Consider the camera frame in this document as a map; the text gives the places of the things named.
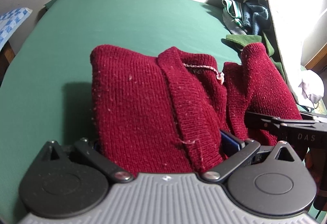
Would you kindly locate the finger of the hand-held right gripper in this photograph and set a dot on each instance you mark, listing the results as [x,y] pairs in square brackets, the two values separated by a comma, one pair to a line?
[260,122]

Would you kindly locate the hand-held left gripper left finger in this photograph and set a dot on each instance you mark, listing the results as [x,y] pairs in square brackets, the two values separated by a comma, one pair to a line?
[102,160]

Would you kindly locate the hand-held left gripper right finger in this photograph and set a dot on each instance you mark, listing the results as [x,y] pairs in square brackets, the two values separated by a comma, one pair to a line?
[230,143]

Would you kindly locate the dark red knit sweater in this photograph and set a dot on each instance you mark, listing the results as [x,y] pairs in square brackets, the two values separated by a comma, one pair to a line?
[143,101]

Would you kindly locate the pale lilac shirt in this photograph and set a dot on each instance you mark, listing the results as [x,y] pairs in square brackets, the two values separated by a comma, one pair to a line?
[310,86]

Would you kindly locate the wooden headboard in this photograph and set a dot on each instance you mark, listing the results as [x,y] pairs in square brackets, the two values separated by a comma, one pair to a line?
[318,59]

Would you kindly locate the white sweatshirt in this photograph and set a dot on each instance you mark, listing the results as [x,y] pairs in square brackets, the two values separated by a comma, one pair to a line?
[288,42]

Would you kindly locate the green knit sweater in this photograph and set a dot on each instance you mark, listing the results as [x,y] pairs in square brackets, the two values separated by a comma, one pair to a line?
[245,39]

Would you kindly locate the grey garment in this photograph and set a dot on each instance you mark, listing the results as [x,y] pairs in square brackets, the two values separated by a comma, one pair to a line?
[232,27]

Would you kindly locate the blue garment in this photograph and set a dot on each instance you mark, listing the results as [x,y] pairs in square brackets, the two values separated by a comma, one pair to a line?
[258,16]

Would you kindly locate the bright green striped garment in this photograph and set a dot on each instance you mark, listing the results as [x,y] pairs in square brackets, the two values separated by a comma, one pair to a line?
[232,8]

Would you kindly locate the blue white patterned cloth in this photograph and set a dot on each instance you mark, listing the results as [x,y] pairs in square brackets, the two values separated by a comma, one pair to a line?
[12,22]

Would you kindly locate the brown wooden frame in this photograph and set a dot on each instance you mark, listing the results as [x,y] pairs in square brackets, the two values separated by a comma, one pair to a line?
[7,54]

